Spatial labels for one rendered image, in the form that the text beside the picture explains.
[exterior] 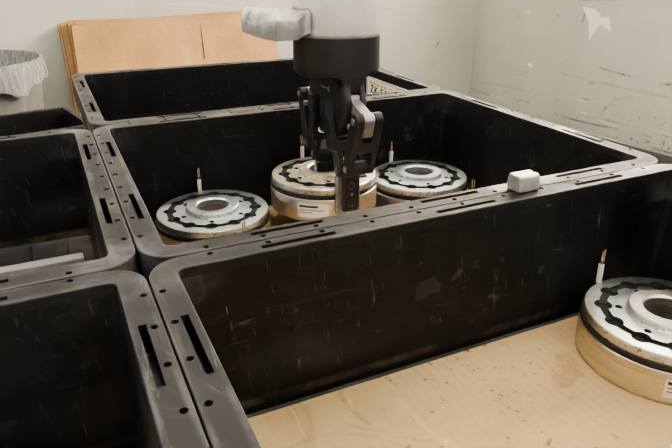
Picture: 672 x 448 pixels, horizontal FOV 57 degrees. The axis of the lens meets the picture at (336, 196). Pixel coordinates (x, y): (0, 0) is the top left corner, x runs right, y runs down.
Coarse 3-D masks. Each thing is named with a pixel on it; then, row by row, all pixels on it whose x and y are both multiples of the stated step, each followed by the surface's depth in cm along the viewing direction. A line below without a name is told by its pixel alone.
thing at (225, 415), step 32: (512, 192) 41; (544, 192) 41; (576, 192) 42; (352, 224) 37; (384, 224) 37; (416, 224) 37; (192, 256) 33; (224, 256) 33; (256, 256) 33; (288, 256) 34; (160, 288) 30; (192, 320) 27; (192, 352) 25; (192, 384) 23; (224, 384) 23; (224, 416) 21
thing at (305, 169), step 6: (306, 162) 61; (312, 162) 61; (300, 168) 59; (306, 168) 59; (312, 168) 61; (300, 174) 59; (306, 174) 58; (312, 174) 58; (318, 174) 58; (324, 174) 58; (330, 174) 58
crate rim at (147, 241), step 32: (384, 96) 69; (416, 96) 70; (448, 96) 71; (96, 128) 57; (128, 128) 57; (160, 128) 59; (544, 128) 58; (640, 160) 48; (128, 192) 41; (480, 192) 41; (128, 224) 37; (288, 224) 37; (320, 224) 37; (160, 256) 33
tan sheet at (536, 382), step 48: (528, 336) 43; (384, 384) 38; (432, 384) 38; (480, 384) 38; (528, 384) 38; (576, 384) 38; (288, 432) 34; (336, 432) 34; (384, 432) 34; (432, 432) 34; (480, 432) 34; (528, 432) 34; (576, 432) 34; (624, 432) 34
